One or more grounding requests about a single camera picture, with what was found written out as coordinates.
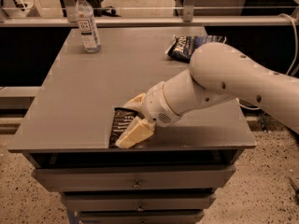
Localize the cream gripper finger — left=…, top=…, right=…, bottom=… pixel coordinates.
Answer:
left=123, top=93, right=145, bottom=113
left=115, top=117, right=155, bottom=148

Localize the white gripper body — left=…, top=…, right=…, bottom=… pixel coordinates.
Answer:
left=141, top=82, right=181, bottom=127

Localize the black rxbar chocolate bar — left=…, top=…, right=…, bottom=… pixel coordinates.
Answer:
left=109, top=107, right=137, bottom=147

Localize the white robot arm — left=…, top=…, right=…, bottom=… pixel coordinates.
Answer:
left=116, top=42, right=299, bottom=148

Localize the clear plastic water bottle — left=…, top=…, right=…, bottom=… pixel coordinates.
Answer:
left=75, top=0, right=101, bottom=53

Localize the grey drawer cabinet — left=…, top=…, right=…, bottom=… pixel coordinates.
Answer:
left=8, top=28, right=255, bottom=224

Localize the blue chip bag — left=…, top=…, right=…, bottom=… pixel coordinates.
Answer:
left=165, top=35, right=227, bottom=63

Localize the grey metal railing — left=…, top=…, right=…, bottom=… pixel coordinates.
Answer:
left=0, top=0, right=299, bottom=27

